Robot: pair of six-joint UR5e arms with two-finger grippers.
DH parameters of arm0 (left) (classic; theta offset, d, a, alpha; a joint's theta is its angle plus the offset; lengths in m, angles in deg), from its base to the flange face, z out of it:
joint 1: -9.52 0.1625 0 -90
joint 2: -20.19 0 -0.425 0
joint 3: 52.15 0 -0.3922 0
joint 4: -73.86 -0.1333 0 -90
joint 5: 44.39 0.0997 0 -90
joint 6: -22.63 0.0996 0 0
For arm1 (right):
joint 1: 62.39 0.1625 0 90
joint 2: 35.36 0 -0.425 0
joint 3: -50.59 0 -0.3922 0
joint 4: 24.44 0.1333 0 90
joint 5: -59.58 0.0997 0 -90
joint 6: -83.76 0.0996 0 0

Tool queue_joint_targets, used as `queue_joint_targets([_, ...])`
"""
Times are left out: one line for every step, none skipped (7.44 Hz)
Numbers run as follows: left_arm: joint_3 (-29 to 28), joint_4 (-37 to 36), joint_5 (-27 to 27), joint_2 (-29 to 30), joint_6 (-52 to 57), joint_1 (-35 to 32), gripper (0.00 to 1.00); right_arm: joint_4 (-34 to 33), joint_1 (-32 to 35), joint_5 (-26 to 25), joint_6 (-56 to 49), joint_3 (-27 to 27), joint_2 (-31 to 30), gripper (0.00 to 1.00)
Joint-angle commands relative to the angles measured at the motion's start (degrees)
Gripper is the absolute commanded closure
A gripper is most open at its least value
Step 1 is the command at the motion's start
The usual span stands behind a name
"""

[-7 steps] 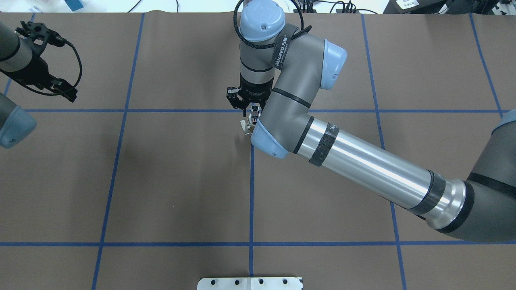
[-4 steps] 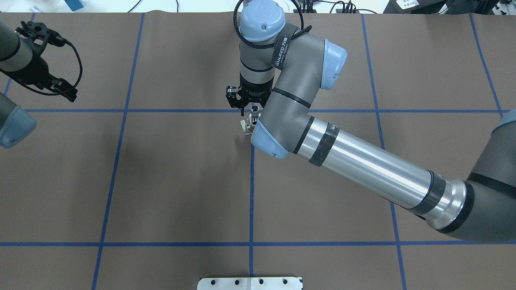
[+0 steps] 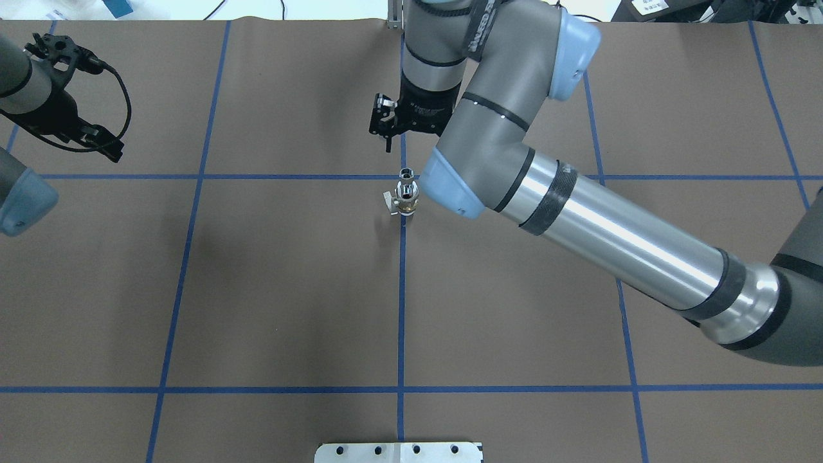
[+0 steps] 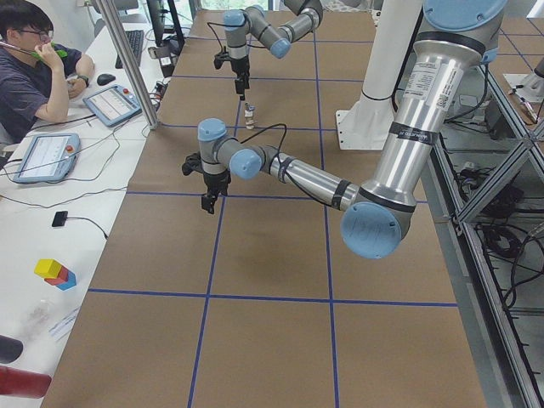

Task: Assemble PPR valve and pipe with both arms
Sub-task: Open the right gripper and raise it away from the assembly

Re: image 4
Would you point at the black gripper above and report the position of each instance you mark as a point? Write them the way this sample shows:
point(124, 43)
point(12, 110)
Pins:
point(216, 182)
point(240, 66)

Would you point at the chrome elbow pipe fitting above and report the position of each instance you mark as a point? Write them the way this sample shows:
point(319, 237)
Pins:
point(249, 111)

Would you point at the brass PPR valve with handle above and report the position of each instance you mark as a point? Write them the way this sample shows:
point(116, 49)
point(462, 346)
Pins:
point(250, 124)

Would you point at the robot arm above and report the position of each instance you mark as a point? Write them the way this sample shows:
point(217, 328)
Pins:
point(420, 53)
point(239, 23)

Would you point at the black computer keyboard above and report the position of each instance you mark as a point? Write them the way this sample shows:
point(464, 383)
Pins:
point(135, 40)

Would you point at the far blue teach pendant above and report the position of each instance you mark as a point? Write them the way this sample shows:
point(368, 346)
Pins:
point(113, 105)

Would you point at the blue teach pendant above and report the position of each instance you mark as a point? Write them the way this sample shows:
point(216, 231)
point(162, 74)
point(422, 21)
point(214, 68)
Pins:
point(50, 158)
point(113, 105)

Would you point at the black computer mouse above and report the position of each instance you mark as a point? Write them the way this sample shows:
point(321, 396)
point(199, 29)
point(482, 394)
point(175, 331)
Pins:
point(104, 79)

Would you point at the small black box device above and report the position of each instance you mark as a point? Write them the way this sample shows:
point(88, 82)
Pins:
point(59, 219)

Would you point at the blue toy block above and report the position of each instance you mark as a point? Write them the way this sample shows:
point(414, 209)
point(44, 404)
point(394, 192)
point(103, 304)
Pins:
point(70, 282)

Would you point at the near blue teach pendant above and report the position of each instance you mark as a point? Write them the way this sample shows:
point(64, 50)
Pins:
point(50, 158)

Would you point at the red toy block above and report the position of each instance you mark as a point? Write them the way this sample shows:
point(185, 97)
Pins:
point(61, 278)

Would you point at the yellow toy block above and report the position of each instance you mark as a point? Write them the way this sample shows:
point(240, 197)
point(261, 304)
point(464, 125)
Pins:
point(47, 268)

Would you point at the seated person dark shirt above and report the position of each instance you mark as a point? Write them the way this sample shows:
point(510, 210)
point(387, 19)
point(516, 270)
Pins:
point(38, 75)

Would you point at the black cylinder bottle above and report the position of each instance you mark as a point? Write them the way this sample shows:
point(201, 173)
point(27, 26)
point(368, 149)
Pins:
point(10, 349)

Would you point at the red cylinder bottle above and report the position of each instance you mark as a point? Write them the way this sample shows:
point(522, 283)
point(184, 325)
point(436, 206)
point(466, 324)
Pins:
point(25, 384)

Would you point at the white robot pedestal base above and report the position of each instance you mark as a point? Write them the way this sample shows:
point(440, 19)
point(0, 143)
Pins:
point(365, 126)

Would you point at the aluminium frame post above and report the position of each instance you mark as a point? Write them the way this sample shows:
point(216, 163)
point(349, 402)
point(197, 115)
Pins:
point(110, 15)

